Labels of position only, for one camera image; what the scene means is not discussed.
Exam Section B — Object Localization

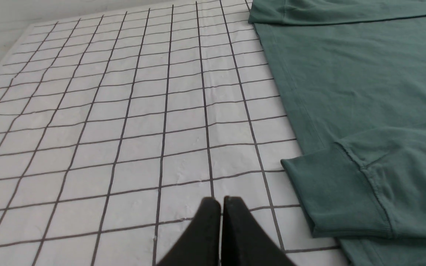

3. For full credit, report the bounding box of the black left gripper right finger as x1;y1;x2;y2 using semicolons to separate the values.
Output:
221;196;294;266

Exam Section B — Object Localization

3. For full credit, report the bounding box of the white grid pattern table cover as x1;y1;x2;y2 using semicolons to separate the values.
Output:
0;0;348;266

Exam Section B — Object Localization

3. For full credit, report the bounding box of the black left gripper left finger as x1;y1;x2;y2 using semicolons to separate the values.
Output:
157;197;221;266

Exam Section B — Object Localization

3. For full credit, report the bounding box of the green long sleeve shirt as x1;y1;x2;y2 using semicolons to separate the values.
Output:
248;0;426;266

